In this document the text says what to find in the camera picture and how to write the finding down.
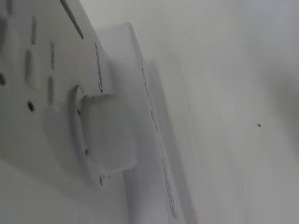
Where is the white toaster with steel top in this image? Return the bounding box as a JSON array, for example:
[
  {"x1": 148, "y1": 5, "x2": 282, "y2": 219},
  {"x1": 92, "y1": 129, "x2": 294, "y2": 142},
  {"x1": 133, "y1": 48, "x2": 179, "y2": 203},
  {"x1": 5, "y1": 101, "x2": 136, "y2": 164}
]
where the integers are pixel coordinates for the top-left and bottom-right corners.
[{"x1": 0, "y1": 0, "x2": 139, "y2": 200}]

